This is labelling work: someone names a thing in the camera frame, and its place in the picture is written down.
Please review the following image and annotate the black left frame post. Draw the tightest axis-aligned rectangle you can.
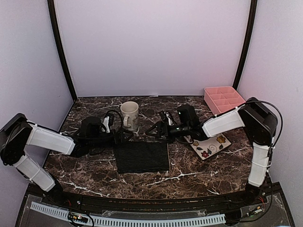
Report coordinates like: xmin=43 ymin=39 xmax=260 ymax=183
xmin=47 ymin=0 xmax=78 ymax=102

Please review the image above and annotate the white slotted cable duct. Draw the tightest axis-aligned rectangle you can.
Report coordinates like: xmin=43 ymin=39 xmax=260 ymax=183
xmin=30 ymin=202 xmax=226 ymax=227

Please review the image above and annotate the black frame post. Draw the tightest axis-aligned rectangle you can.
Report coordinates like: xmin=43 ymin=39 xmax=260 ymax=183
xmin=47 ymin=0 xmax=78 ymax=102
xmin=232 ymin=0 xmax=258 ymax=90

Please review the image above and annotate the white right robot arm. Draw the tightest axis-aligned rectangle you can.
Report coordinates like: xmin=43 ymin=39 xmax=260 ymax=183
xmin=145 ymin=97 xmax=284 ymax=205

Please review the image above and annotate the cream ceramic mug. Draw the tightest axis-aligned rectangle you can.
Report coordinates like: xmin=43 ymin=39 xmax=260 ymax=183
xmin=120 ymin=101 xmax=139 ymax=131

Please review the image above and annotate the floral patterned square coaster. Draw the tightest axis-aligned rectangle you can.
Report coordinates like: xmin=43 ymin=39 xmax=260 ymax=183
xmin=190 ymin=133 xmax=232 ymax=160

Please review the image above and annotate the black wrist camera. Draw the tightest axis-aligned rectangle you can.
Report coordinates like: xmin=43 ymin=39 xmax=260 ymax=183
xmin=177 ymin=104 xmax=200 ymax=127
xmin=79 ymin=116 xmax=107 ymax=138

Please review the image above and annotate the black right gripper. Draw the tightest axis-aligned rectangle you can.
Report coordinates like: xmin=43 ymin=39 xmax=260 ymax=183
xmin=146 ymin=121 xmax=191 ymax=144

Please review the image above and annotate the left circuit board with wires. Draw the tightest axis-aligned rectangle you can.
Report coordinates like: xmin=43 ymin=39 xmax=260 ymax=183
xmin=65 ymin=199 xmax=95 ymax=227

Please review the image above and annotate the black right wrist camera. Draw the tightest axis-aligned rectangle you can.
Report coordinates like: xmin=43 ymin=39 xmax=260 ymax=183
xmin=177 ymin=104 xmax=200 ymax=127

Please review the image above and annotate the pink divided organizer tray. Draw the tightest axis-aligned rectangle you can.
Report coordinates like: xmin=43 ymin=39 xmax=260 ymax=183
xmin=204 ymin=86 xmax=245 ymax=115

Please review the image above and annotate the black table edge rail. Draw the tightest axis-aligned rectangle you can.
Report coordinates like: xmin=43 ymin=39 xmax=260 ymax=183
xmin=23 ymin=183 xmax=282 ymax=213

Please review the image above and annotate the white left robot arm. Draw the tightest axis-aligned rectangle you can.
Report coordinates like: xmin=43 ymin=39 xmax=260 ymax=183
xmin=0 ymin=111 xmax=133 ymax=206

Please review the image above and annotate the right circuit board with wires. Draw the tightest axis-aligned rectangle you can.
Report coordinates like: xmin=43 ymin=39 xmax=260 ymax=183
xmin=241 ymin=195 xmax=273 ymax=222

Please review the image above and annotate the circuit board with wires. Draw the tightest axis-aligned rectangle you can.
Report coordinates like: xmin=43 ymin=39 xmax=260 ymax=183
xmin=65 ymin=199 xmax=95 ymax=227
xmin=241 ymin=195 xmax=273 ymax=222

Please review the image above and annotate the black striped underwear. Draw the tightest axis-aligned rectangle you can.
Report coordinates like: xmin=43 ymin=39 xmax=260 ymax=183
xmin=114 ymin=141 xmax=170 ymax=174

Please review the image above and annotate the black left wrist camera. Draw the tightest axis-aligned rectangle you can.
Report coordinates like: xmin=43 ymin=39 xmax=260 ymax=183
xmin=79 ymin=116 xmax=107 ymax=138

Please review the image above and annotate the black right frame post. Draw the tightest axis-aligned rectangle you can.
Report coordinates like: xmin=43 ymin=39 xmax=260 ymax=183
xmin=232 ymin=0 xmax=258 ymax=90

